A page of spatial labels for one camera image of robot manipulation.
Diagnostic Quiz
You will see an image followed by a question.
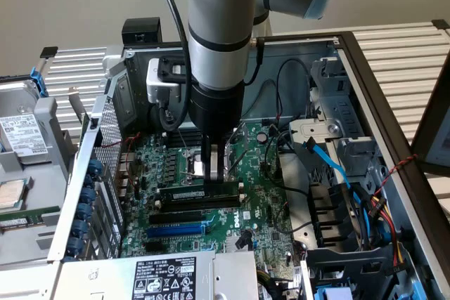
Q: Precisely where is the low thin black wire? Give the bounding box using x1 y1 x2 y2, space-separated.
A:
243 78 279 121

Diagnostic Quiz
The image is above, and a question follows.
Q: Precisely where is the short red black twisted wire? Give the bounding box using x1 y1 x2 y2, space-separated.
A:
101 131 142 192

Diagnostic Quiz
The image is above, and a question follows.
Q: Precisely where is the black tool connector cable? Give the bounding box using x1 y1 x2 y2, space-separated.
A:
245 37 266 86

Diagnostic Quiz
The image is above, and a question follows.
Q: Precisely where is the grey disk bay bracket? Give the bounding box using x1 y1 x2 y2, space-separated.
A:
288 118 345 157

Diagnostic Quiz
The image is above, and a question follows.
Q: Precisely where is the long black expansion slot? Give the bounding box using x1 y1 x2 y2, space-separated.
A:
148 210 204 226

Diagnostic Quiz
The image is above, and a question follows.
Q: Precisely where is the black plastic fan shroud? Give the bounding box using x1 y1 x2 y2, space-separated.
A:
306 182 365 250

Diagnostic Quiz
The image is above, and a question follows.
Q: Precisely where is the tall black wire loop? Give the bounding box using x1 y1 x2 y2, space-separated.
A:
275 58 316 122

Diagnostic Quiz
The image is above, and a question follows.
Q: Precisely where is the green motherboard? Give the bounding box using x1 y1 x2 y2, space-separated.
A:
120 121 304 282

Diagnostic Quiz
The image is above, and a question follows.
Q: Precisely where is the dark framed panel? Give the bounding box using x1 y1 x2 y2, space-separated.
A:
410 63 450 176

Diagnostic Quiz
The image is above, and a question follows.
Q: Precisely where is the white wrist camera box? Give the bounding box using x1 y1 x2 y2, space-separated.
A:
145 57 186 105

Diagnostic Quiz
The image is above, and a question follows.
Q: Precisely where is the blue expansion slot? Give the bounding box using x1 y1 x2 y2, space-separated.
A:
146 221 207 239

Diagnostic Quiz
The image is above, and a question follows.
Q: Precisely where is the metal expansion card bracket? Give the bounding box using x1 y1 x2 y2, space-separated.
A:
67 85 91 139

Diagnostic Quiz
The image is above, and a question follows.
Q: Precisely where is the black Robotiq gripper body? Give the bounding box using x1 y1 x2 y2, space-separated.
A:
189 81 246 143

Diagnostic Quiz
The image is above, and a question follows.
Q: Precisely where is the coloured power wire bundle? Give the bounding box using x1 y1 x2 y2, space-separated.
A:
368 196 408 270

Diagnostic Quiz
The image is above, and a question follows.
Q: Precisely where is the black box with port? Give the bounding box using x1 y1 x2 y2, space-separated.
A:
121 18 162 47

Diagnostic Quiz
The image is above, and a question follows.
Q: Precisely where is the long red black twisted wire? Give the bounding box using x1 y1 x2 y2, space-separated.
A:
371 153 418 207

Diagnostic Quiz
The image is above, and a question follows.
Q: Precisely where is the thick black board wire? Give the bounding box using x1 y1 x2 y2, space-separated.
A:
264 127 312 197

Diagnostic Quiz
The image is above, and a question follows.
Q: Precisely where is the silver hard disk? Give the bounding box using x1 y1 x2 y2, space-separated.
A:
0 77 51 157

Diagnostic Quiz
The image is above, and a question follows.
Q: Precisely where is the blue plastic tab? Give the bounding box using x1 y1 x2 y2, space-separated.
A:
314 285 356 300

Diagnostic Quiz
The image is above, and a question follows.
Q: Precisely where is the silver CPU chip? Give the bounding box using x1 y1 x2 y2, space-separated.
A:
0 178 29 209

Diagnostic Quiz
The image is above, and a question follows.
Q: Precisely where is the dark grey plastic cage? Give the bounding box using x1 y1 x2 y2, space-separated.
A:
304 243 405 300

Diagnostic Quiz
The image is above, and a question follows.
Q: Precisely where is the silver power supply unit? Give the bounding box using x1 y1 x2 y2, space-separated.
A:
52 249 261 300

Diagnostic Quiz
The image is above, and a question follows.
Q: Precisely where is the short black expansion slot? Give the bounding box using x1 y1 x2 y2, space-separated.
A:
144 242 169 254

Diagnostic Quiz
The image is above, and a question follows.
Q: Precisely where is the silver metal disk bay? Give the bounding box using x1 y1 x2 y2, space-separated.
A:
309 56 386 195

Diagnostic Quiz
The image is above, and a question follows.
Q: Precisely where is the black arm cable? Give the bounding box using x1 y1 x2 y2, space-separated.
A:
153 0 193 133

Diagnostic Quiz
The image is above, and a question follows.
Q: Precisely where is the grey parts rack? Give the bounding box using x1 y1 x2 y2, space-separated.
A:
0 64 82 266

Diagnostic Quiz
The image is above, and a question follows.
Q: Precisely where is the blue plastic disk rail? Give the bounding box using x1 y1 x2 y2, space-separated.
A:
30 65 50 99

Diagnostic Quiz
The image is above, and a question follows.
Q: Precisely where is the metal socket cover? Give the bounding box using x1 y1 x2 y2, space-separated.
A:
224 121 250 176

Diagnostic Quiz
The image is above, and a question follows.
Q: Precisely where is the open metal PC case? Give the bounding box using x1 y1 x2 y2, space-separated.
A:
47 31 450 300

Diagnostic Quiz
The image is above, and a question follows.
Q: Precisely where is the black RAM slot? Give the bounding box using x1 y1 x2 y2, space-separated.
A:
165 130 203 138
165 137 204 145
165 141 204 150
156 200 245 214
165 133 203 142
156 195 245 209

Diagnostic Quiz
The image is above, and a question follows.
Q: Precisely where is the CPU socket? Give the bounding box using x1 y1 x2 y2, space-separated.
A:
185 148 205 184

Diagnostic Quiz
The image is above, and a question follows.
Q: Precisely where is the blue flat data wire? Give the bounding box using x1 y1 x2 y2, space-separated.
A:
302 137 375 234

